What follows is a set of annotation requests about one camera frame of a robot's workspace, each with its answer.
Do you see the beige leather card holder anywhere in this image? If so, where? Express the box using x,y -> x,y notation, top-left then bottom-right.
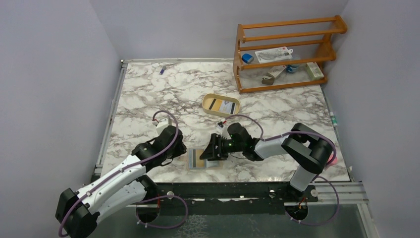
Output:
186,148 -> 224,171

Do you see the white card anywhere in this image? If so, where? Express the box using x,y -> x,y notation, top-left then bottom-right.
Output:
218,100 -> 237,115

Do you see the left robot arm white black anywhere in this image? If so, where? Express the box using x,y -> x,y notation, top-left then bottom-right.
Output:
55,125 -> 186,238

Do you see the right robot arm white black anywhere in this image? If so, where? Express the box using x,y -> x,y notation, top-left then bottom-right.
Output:
200,122 -> 337,192

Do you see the striped card in holder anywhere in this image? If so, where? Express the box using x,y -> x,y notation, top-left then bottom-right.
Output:
188,148 -> 207,170

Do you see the yellow card in tray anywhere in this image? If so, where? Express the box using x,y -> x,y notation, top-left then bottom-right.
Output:
209,98 -> 222,112

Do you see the cream oval tray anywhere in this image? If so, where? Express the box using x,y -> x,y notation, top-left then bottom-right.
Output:
202,93 -> 240,117

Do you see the grey tape dispenser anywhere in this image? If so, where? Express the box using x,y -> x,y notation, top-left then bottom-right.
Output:
262,76 -> 275,85

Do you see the small blue marker pen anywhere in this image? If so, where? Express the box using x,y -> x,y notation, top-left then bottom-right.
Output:
159,66 -> 166,75

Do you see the blue small box on shelf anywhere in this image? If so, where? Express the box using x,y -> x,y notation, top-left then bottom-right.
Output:
241,54 -> 254,64

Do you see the blue round container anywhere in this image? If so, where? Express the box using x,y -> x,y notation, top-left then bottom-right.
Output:
286,64 -> 300,73

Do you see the wooden orange shelf rack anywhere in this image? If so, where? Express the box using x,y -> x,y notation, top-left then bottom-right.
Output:
233,15 -> 348,94

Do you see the white packaged item on shelf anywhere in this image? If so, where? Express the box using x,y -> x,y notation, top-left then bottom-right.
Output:
255,47 -> 294,63

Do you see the pink round object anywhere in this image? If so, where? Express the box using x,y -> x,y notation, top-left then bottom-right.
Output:
327,155 -> 338,166

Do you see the green white tube at edge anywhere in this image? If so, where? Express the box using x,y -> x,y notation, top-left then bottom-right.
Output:
329,112 -> 338,127

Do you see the green white small box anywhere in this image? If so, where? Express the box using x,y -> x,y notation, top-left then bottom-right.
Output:
305,62 -> 324,81

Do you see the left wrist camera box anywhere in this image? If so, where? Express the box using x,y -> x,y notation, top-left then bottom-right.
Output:
156,119 -> 171,135

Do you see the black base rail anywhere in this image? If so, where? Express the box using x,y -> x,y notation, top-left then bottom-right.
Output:
135,181 -> 318,217

